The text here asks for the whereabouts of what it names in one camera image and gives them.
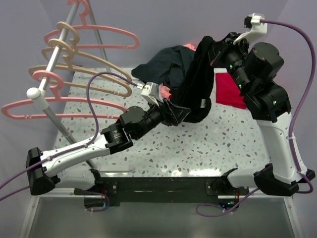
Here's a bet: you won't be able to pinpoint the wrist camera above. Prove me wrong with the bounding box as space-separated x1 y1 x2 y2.
233 13 267 45
141 82 163 105

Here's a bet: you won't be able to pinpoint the top pink hanger hook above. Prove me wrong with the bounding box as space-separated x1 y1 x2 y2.
66 0 90 25

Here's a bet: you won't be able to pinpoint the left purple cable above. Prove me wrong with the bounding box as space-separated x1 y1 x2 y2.
0 71 147 201

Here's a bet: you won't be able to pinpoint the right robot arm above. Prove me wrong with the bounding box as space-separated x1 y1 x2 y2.
208 32 315 196

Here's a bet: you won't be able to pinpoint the metal clothes rack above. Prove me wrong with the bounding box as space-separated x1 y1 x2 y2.
26 0 136 173

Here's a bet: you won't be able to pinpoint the pink garment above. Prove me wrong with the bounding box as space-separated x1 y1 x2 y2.
157 44 196 99

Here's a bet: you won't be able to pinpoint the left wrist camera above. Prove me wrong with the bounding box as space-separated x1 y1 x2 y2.
141 82 163 105

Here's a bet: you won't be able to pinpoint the lower beige hanger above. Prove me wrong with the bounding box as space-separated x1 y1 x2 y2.
41 38 132 98

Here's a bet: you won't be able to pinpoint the upper beige hanger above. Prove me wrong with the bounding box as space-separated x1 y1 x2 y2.
41 21 132 84

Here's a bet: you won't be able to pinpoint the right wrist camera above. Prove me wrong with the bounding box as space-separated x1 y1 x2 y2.
233 13 267 45

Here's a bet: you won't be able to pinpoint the red folded cloth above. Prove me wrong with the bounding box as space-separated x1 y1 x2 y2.
215 72 247 109

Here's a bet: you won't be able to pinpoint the dark teal garment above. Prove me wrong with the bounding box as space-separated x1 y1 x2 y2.
131 45 195 88

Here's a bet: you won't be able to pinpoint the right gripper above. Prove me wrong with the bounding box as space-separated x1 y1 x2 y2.
207 31 253 93

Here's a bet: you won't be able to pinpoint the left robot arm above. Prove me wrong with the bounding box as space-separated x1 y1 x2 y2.
26 100 191 196

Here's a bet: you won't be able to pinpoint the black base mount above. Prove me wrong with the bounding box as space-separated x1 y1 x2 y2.
74 177 249 208

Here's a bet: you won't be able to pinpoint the black shorts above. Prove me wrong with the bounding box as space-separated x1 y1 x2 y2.
171 36 215 123

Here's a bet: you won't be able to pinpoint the pink hanger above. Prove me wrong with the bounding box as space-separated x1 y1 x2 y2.
44 22 140 50
0 66 126 120

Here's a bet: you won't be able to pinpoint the white plastic basket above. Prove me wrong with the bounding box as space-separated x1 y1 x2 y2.
158 84 172 100

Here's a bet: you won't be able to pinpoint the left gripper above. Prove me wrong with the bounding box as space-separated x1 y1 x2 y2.
134 96 190 140

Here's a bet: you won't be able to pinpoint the beige hanger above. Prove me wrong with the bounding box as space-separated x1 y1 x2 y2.
41 21 132 84
41 38 132 98

